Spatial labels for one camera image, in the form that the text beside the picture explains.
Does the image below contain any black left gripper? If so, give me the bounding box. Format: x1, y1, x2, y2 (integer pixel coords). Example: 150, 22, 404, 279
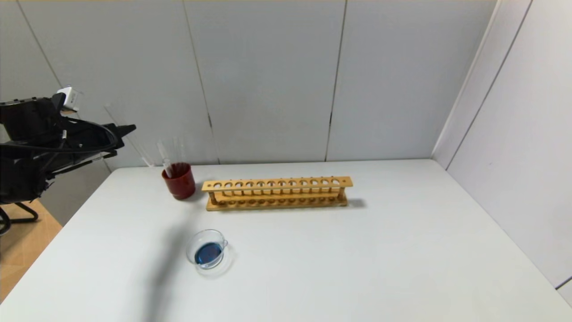
64, 123, 136, 159

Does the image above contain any test tube with red pigment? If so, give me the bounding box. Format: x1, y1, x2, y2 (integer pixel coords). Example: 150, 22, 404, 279
105, 105, 155, 168

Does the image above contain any test tube with blue pigment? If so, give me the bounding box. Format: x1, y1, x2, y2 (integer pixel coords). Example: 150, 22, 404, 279
156, 142, 175, 179

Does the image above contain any wooden test tube rack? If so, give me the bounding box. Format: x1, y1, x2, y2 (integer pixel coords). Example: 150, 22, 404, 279
202, 176, 353, 212

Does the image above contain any dark red plastic cup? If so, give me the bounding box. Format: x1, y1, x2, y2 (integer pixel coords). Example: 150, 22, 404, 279
162, 163, 196, 200

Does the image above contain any black metal stand leg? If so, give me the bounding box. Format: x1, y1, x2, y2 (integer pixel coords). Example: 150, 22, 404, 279
0, 202, 39, 235

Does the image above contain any clear glass beaker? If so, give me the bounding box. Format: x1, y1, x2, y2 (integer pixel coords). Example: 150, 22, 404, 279
185, 229, 235, 275

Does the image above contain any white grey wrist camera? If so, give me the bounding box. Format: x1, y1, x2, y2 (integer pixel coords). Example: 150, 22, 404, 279
57, 86, 83, 112

